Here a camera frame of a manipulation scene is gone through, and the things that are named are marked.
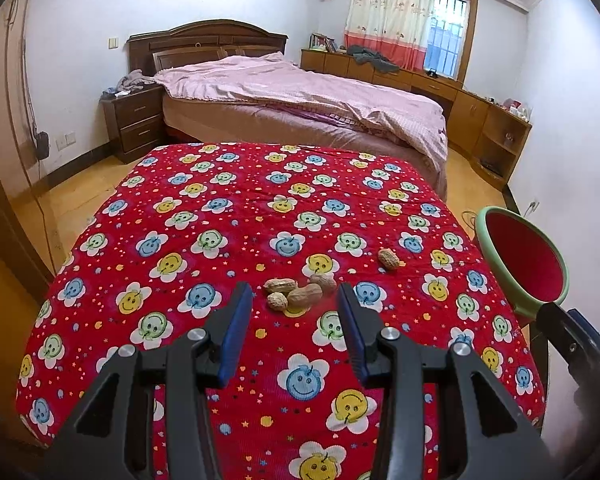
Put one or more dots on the dark wooden nightstand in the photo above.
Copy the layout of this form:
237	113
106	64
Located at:
135	125

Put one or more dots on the white wall outlet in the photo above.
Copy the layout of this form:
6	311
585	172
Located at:
65	140

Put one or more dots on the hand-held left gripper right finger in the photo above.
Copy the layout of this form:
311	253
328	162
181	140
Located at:
354	340

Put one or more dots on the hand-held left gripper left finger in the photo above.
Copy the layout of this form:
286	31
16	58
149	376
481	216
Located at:
236	340

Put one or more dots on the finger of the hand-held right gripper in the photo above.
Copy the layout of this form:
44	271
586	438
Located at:
570	345
582	321

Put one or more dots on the cream and red curtain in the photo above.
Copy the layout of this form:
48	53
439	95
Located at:
387	15

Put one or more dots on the red smiley flower blanket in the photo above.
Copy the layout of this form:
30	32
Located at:
260	200

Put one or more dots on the long wooden cabinet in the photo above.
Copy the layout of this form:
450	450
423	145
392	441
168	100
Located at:
470	110

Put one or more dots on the barred window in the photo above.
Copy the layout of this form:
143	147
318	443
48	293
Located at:
445	35

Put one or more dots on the peanut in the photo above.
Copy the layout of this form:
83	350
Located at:
324	281
279	286
305	295
388	259
277	302

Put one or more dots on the white wall switch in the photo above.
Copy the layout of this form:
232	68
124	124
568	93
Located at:
113	42

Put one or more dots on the dark wooden headboard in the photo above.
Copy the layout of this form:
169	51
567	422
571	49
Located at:
200	40

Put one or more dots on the cluster of small bottles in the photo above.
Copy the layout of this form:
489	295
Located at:
515	108

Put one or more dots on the bed with pink blanket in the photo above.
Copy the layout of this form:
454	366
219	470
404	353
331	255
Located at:
305	90

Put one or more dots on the black pouch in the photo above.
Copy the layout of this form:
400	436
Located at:
41	146

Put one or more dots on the wooden door frame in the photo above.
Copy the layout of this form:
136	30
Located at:
10	220

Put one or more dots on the red bucket with green rim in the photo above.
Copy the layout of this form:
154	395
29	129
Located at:
525	255

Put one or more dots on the grey garment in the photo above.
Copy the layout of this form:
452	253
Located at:
372	56

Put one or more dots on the row of books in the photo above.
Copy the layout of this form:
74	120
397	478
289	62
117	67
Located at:
322	42

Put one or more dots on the pile of clothes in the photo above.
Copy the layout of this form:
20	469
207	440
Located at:
130	80

